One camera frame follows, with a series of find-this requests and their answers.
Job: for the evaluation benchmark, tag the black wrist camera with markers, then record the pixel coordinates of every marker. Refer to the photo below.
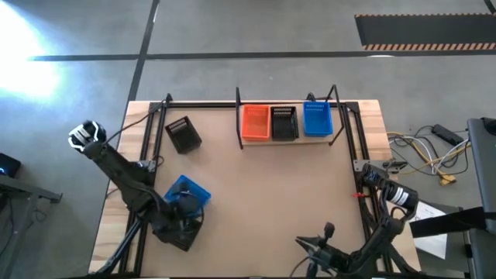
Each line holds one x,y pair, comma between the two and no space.
190,202
329,229

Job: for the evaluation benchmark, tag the small red clip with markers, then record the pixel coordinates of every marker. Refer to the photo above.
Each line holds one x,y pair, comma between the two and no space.
358,195

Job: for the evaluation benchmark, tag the black mat with hazard stripes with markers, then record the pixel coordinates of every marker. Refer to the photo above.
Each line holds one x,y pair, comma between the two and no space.
426,31

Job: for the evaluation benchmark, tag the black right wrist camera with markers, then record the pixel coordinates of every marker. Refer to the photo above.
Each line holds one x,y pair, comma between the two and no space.
329,229

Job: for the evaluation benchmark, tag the grey flat panel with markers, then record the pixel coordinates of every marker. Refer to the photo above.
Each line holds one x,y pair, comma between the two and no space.
484,166

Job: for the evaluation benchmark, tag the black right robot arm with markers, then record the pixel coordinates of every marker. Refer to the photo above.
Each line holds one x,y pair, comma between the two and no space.
387,228

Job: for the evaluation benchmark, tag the black device with blue light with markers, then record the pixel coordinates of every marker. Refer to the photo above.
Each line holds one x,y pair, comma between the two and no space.
7,164

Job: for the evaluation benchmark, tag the white paper sheet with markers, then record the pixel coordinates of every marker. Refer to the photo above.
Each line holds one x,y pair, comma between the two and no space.
432,244

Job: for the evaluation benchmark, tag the orange plastic slotted basket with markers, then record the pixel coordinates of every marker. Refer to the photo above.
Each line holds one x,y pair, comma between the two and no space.
255,124

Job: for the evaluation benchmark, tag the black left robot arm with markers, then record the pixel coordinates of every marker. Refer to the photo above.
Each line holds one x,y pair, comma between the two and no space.
120,174

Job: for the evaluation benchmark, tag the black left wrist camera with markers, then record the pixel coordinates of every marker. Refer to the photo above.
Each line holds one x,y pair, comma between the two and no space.
190,202

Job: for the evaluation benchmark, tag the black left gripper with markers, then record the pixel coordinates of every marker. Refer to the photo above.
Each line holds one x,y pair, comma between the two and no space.
176,226

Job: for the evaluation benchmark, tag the wooden shelf with black legs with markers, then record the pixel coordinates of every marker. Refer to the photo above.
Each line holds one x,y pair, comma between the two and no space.
286,142

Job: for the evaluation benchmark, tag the black power strip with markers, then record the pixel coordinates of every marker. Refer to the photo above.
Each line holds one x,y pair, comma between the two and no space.
447,134

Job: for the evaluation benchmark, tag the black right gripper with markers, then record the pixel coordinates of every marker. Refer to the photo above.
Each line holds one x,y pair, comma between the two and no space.
331,261

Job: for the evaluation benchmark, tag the brown hardboard work surface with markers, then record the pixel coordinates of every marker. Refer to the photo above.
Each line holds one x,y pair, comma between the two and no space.
263,201

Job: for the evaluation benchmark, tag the grey metal stand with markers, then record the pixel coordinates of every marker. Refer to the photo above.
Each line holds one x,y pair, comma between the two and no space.
27,191

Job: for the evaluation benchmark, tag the blue plastic slotted basket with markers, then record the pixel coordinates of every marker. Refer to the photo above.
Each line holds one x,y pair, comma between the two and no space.
193,186
317,122

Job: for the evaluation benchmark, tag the black aluminium rig frame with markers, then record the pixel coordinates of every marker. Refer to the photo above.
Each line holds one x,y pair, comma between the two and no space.
201,105

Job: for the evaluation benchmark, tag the black flat bar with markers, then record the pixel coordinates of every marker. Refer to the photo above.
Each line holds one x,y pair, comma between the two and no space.
445,224

